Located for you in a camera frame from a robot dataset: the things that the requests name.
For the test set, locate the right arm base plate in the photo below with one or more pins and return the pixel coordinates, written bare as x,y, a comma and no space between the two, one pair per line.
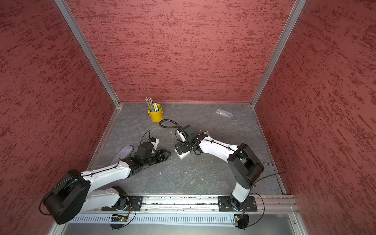
230,204

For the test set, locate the bundle of coloured pencils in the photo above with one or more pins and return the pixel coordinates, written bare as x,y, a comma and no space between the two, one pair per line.
151,103

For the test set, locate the clear plastic pencil case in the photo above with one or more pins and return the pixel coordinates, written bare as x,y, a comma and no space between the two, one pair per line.
224,113

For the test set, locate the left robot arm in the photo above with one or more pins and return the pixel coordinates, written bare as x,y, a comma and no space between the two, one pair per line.
78,192

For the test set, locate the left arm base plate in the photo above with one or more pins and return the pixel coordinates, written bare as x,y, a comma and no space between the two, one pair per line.
126,203

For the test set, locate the yellow pencil cup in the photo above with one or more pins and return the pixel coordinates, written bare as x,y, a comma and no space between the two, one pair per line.
156,113

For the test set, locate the white slotted cable duct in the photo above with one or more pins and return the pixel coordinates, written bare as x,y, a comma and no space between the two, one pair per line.
226,220

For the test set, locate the left aluminium corner post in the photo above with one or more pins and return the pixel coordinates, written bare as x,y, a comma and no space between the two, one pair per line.
79,35

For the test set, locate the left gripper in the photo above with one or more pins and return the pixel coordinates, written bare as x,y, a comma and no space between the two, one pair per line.
161,156

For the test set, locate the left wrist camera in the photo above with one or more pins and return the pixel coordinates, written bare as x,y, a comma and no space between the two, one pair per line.
154,142

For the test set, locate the white jewelry box base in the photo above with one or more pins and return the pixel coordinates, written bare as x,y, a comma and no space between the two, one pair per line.
182,155

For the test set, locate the aluminium corner post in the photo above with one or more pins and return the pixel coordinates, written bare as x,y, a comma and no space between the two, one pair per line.
289,26
79,35

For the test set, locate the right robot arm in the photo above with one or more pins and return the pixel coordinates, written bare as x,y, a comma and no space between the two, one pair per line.
244,164

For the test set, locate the purple glasses case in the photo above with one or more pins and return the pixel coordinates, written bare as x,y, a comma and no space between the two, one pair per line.
124,153

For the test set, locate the right aluminium corner post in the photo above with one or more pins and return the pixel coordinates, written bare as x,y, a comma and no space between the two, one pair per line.
289,26

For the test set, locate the aluminium front rail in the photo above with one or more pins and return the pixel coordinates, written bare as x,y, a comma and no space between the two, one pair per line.
204,204

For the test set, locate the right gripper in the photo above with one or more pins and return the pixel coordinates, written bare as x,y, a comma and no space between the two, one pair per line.
184,149

